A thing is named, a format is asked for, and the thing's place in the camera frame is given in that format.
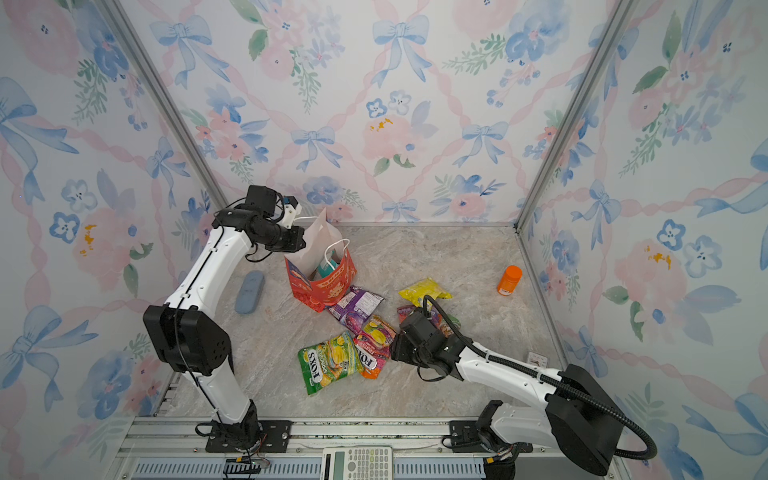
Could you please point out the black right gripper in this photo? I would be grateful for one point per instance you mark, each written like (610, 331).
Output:
(399, 350)

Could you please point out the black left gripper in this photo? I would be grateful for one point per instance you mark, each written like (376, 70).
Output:
(298, 240)

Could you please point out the orange pink Fox's candy bag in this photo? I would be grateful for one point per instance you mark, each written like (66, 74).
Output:
(373, 346)

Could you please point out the yellow snack packet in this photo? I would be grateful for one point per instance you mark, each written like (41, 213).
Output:
(416, 292)

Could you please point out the red paper gift bag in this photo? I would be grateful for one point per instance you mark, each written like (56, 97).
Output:
(322, 239)

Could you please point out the teal snack packet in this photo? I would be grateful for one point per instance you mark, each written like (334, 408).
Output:
(326, 267)

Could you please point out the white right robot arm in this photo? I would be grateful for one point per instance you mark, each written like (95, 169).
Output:
(566, 408)

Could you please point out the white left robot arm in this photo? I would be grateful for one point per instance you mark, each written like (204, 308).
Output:
(183, 331)

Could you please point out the purple Fox's candy bag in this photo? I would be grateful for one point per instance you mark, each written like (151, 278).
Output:
(433, 316)

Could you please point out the green Fox's candy bag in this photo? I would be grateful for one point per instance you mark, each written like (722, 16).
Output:
(328, 362)

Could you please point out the green nut snack packet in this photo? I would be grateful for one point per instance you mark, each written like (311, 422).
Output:
(453, 321)

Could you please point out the blue fabric case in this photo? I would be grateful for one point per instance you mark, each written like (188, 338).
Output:
(250, 293)

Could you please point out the purple snack packet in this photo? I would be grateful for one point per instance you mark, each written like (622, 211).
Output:
(355, 308)

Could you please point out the small white card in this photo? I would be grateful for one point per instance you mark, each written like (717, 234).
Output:
(538, 360)

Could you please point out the orange bottle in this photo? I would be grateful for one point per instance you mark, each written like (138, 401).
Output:
(509, 280)

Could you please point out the grey calculator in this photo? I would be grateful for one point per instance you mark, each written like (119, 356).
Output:
(357, 463)

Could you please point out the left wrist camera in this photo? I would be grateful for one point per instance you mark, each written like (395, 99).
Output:
(272, 205)

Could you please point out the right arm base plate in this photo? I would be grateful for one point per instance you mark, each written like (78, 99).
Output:
(466, 437)

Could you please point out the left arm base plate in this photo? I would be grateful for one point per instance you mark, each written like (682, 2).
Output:
(264, 436)

